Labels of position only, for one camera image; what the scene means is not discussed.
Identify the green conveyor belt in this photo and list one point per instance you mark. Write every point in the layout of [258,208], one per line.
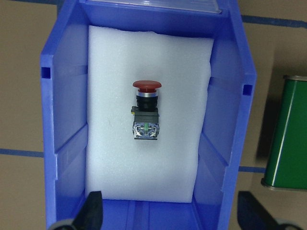
[287,163]

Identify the red push button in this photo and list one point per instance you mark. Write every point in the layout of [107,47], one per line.
[146,116]

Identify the left white foam pad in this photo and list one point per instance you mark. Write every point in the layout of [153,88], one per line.
[125,168]

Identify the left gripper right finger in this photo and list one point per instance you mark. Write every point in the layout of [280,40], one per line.
[251,215]

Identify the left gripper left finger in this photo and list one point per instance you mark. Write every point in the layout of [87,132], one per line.
[90,216]

